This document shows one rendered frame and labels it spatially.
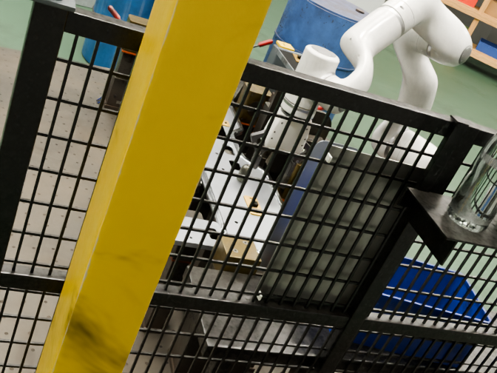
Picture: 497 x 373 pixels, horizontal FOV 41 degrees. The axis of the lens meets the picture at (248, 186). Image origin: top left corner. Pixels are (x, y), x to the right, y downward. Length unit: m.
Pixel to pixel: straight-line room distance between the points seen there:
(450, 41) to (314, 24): 2.83
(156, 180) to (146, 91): 0.12
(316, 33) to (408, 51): 2.70
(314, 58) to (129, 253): 0.80
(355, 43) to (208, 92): 0.88
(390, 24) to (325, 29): 2.92
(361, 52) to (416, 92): 0.40
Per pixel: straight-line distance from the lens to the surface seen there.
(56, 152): 2.24
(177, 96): 0.74
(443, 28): 1.79
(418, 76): 1.92
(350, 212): 1.08
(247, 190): 1.76
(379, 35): 1.63
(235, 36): 0.72
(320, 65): 1.51
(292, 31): 4.66
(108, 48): 4.75
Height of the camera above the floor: 1.80
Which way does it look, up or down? 27 degrees down
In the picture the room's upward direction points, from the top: 24 degrees clockwise
